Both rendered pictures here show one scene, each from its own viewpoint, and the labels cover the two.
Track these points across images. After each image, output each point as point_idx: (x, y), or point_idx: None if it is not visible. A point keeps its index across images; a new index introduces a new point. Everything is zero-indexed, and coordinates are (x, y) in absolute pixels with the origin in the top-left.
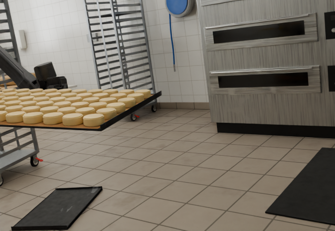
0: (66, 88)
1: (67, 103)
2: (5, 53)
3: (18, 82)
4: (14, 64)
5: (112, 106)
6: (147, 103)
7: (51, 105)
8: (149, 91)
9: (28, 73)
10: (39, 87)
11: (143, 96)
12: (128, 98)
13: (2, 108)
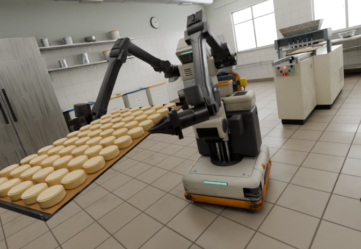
0: (160, 125)
1: (60, 152)
2: (197, 65)
3: None
4: (196, 77)
5: (2, 184)
6: (14, 211)
7: (76, 145)
8: (39, 200)
9: (203, 89)
10: None
11: (23, 199)
12: (21, 187)
13: (89, 129)
